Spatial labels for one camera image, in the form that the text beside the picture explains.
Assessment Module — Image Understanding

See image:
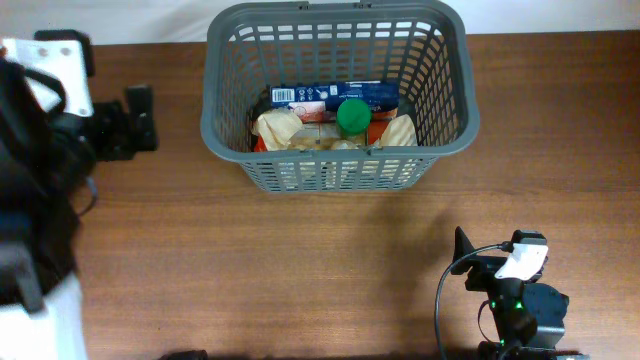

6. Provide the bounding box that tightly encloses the beige bag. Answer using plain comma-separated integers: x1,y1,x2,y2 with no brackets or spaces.
252,108,303,151
329,113,419,151

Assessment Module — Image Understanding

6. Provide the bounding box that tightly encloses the green lid pesto jar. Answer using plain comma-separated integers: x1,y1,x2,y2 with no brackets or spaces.
336,99,372,137

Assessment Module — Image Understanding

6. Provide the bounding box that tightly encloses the blue pasta box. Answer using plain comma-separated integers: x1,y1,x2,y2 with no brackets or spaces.
269,81,399,123

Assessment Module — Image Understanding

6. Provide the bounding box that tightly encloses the orange spaghetti package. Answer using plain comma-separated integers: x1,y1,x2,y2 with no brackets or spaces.
252,109,399,153

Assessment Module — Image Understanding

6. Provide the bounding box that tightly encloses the grey plastic basket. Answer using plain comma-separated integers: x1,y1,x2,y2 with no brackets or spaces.
200,1,480,193

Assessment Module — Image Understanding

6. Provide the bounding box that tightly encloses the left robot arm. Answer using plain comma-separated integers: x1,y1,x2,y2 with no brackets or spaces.
1,29,159,359

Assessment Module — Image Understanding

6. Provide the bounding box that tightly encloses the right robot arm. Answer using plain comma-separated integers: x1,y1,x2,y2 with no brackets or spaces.
445,227,589,360

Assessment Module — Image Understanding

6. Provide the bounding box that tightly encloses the right black cable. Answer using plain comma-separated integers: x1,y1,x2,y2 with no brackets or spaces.
433,242,514,360

